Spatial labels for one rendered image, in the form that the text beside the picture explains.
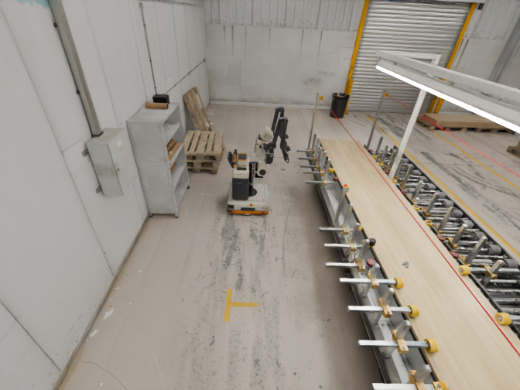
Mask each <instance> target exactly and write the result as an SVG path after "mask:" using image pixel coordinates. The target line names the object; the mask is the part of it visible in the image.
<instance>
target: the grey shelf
mask: <svg viewBox="0 0 520 390"><path fill-rule="evenodd" d="M177 109H178V111H177ZM178 115H179V117H178ZM126 122H127V126H128V131H129V134H130V138H131V141H132V147H133V151H134V154H135V160H136V163H137V167H138V170H139V175H140V179H141V182H142V188H143V191H144V194H145V201H146V204H147V207H148V211H149V217H152V214H175V217H176V218H178V217H179V216H178V212H177V211H178V208H179V205H180V202H181V200H182V199H183V196H184V194H185V192H186V189H189V188H190V184H189V177H188V171H187V164H186V161H185V160H186V153H185V146H184V140H183V128H182V122H181V115H180V103H174V102H170V103H169V108H168V109H157V108H146V107H145V106H144V107H143V108H142V109H141V110H139V111H138V112H137V113H135V114H134V115H133V116H132V117H130V119H129V120H127V121H126ZM163 123H164V124H163ZM159 128H160V130H159ZM160 132H161V133H160ZM180 133H181V134H180ZM172 139H174V140H175V141H176V142H180V147H179V148H178V149H177V150H176V152H175V154H174V155H173V157H172V158H171V160H170V161H169V157H168V152H167V147H166V145H167V144H168V142H170V141H171V140H172ZM181 139H182V141H181ZM163 150H164V151H163ZM184 154H185V155H184ZM164 155H165V156H164ZM183 157H184V158H183ZM165 159H166V161H165ZM174 162H176V163H177V164H176V167H175V169H174V170H173V173H172V175H171V170H170V169H171V167H172V165H173V164H174ZM185 169H186V171H185ZM168 170H169V171H168ZM167 173H168V174H167ZM186 174H187V175H186ZM168 177H169V179H168ZM187 178H188V179H187ZM151 212H152V214H151Z"/></svg>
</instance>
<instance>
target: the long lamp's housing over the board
mask: <svg viewBox="0 0 520 390"><path fill-rule="evenodd" d="M377 67H380V68H383V69H385V70H388V71H390V72H392V73H394V74H397V75H399V76H401V77H404V78H406V79H408V80H411V81H413V82H416V83H417V84H420V85H422V86H424V87H428V88H429V89H431V90H434V91H436V92H439V93H441V94H444V95H446V96H447V97H450V98H452V99H455V100H457V101H460V102H462V103H464V104H467V105H469V106H471V107H473V108H476V109H478V110H480V111H483V112H485V113H487V114H490V115H492V116H495V117H496V118H500V119H501V120H503V121H506V122H508V123H511V124H513V125H516V126H518V127H519V128H520V108H517V107H515V106H513V105H510V104H506V103H504V102H502V101H498V100H495V99H493V98H491V97H487V96H484V95H482V94H479V93H476V92H473V91H470V90H468V89H465V88H462V87H459V86H457V85H450V83H448V82H446V81H443V80H439V79H437V78H435V77H431V76H428V75H426V74H422V73H420V72H417V71H415V70H411V69H409V68H406V67H403V66H400V65H398V64H397V65H394V63H392V62H389V61H387V60H379V61H378V63H377V65H376V68H377Z"/></svg>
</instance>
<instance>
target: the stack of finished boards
mask: <svg viewBox="0 0 520 390"><path fill-rule="evenodd" d="M423 117H424V118H423V119H424V120H426V119H428V120H429V121H428V120H426V121H428V122H429V123H431V124H432V125H434V124H436V125H438V126H442V127H465V128H508V127H506V126H504V125H501V124H499V123H497V122H496V121H492V120H491V119H489V118H485V117H484V116H482V115H452V114H431V113H424V115H423ZM430 121H431V122H430ZM432 122H433V123H434V124H433V123H432ZM436 125H435V126H436ZM508 129H509V128H508Z"/></svg>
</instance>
